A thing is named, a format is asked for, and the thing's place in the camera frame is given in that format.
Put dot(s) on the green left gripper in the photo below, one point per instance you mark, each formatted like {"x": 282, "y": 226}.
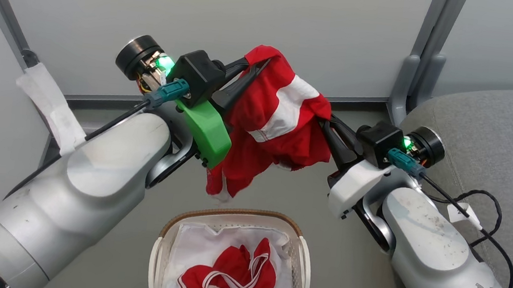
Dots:
{"x": 207, "y": 131}

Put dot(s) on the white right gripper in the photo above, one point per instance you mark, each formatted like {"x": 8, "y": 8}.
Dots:
{"x": 353, "y": 184}

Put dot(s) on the red garment with white panel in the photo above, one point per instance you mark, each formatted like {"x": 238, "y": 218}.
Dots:
{"x": 266, "y": 101}

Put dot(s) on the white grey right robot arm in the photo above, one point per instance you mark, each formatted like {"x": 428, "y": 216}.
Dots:
{"x": 441, "y": 261}

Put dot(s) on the white laundry basket brown rim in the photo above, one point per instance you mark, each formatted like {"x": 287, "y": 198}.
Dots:
{"x": 303, "y": 265}

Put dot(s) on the white cloth basket liner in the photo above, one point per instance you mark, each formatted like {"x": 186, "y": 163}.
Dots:
{"x": 198, "y": 248}

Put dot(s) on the grey fabric sofa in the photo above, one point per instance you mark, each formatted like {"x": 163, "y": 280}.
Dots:
{"x": 503, "y": 143}

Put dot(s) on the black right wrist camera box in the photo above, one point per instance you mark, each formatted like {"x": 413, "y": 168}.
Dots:
{"x": 377, "y": 141}

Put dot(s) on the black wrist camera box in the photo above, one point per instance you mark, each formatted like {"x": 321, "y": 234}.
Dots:
{"x": 196, "y": 77}
{"x": 377, "y": 141}

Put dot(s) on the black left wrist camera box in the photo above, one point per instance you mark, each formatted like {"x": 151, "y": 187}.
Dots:
{"x": 196, "y": 77}

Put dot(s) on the grey partition post with brackets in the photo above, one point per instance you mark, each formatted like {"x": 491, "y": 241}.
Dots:
{"x": 423, "y": 61}

